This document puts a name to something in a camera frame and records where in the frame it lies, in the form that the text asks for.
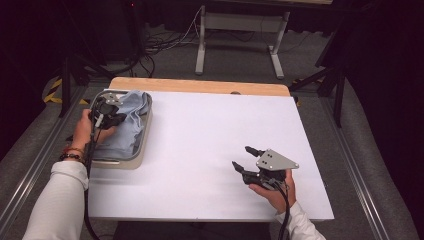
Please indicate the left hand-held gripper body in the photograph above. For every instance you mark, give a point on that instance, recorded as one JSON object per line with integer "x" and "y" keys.
{"x": 105, "y": 110}

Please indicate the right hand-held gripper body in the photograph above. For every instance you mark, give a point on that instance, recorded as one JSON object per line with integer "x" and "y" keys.
{"x": 276, "y": 160}

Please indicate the light blue tank top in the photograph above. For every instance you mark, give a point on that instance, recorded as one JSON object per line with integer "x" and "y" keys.
{"x": 130, "y": 133}

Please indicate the beige basin with grey rim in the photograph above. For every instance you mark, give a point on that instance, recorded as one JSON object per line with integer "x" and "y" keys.
{"x": 133, "y": 164}

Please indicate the person's left hand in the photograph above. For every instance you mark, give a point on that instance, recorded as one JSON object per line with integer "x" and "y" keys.
{"x": 81, "y": 133}

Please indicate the person's right hand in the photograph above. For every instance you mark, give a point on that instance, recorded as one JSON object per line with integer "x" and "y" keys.
{"x": 280, "y": 200}

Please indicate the white table cover board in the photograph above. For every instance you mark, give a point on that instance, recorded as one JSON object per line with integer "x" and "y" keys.
{"x": 206, "y": 133}

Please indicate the black metal stand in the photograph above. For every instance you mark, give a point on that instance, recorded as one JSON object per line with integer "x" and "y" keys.
{"x": 339, "y": 100}
{"x": 65, "y": 86}

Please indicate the yellow black hazard tape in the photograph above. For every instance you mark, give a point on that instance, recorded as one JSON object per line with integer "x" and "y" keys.
{"x": 50, "y": 97}

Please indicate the black curtain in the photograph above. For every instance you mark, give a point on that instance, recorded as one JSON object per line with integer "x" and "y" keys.
{"x": 20, "y": 66}

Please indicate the aluminium floor rail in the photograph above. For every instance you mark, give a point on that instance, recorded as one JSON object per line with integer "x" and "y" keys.
{"x": 35, "y": 166}
{"x": 353, "y": 166}

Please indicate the grey metal desk frame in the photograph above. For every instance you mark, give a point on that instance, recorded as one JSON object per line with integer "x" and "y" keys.
{"x": 240, "y": 21}

